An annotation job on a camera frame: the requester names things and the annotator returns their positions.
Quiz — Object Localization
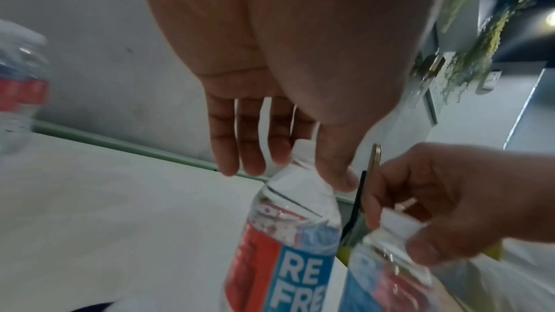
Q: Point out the hanging green plant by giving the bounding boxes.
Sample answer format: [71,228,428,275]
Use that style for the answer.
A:
[439,0,550,104]

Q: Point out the person's left hand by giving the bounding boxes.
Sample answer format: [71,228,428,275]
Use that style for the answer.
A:
[134,0,454,195]

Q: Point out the shrink-wrapped pack of water bottles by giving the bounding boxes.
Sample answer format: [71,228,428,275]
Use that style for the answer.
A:
[433,238,555,312]

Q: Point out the person's right hand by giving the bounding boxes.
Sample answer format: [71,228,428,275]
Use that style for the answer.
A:
[359,142,555,267]

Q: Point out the wooden-backed green seat chair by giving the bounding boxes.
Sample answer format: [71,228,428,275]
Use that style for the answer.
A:
[339,143,506,270]

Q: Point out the white table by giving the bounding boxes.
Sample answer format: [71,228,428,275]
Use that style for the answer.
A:
[0,132,348,312]

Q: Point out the gold metal fitting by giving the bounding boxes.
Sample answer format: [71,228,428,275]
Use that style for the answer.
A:
[423,53,446,80]

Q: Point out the white wall socket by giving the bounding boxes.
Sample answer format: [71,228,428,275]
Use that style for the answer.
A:
[479,68,504,92]

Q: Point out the neat rows of water bottles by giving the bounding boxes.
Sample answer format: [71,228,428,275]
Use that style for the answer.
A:
[0,19,51,156]

